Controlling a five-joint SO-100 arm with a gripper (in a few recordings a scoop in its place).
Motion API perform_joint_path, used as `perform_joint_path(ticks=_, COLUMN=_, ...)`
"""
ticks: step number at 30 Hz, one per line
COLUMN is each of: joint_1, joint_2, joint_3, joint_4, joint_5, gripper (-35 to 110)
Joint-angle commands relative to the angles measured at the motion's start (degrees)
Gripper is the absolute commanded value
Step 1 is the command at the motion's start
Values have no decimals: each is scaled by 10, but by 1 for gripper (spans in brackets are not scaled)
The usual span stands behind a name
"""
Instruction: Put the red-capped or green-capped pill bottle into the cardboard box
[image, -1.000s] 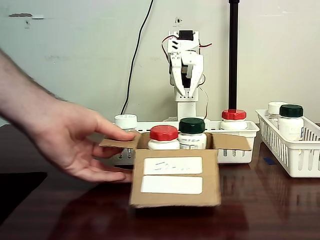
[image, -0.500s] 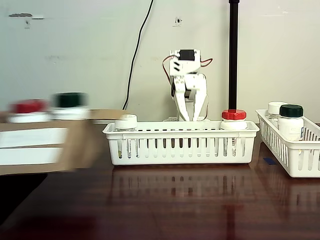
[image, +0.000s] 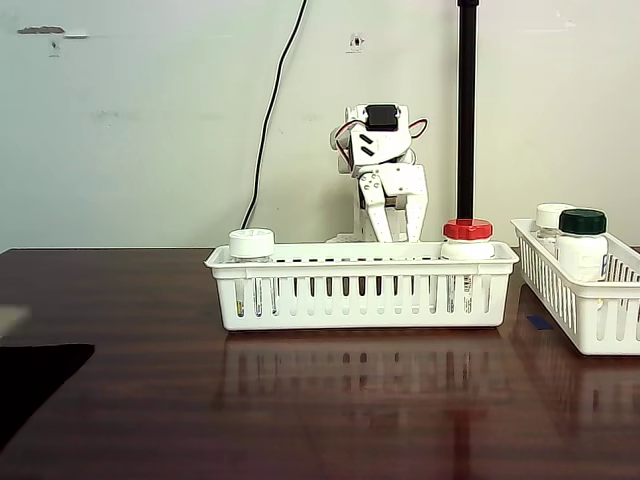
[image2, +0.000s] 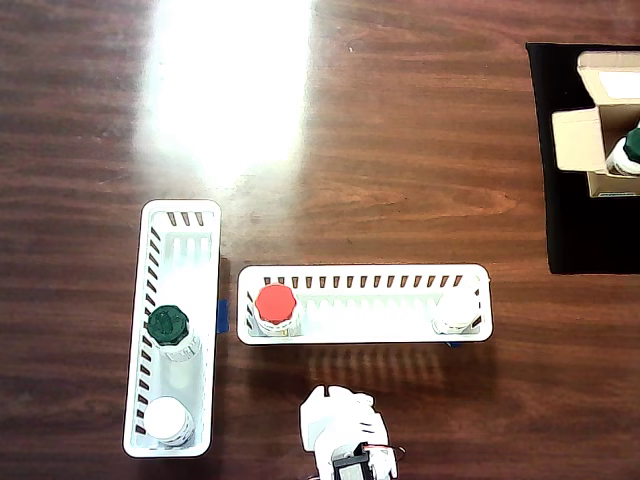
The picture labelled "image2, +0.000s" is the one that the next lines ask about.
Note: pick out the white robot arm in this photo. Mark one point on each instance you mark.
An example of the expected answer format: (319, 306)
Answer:
(350, 462)

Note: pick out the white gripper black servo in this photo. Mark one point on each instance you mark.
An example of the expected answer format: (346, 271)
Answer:
(334, 411)

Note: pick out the red-capped bottle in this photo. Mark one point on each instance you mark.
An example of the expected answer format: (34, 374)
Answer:
(275, 302)

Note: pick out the white plastic basket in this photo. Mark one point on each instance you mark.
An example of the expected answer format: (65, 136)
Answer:
(185, 260)
(375, 320)

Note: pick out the white-capped bottle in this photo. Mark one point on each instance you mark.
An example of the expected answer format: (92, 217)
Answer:
(165, 417)
(457, 310)

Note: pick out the cardboard box with white labels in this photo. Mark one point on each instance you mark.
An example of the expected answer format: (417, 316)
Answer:
(575, 140)

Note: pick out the black mat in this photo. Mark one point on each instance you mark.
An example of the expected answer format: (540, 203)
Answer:
(565, 235)

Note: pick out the green-capped bottle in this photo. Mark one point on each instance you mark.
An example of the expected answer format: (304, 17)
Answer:
(617, 160)
(167, 325)

